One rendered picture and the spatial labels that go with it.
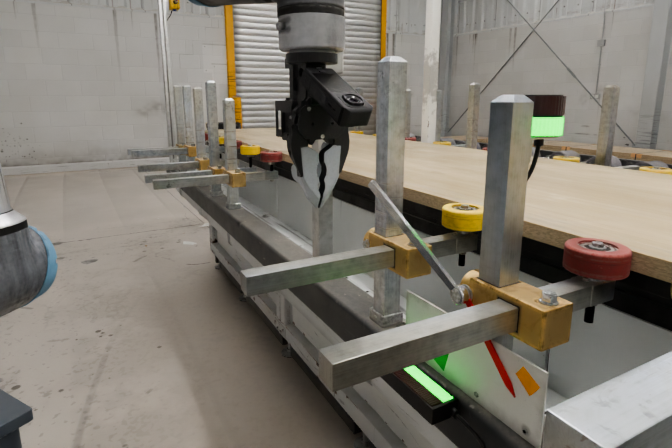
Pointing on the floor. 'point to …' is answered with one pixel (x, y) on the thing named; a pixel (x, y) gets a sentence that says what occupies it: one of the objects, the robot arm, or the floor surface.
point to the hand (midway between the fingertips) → (320, 200)
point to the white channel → (432, 41)
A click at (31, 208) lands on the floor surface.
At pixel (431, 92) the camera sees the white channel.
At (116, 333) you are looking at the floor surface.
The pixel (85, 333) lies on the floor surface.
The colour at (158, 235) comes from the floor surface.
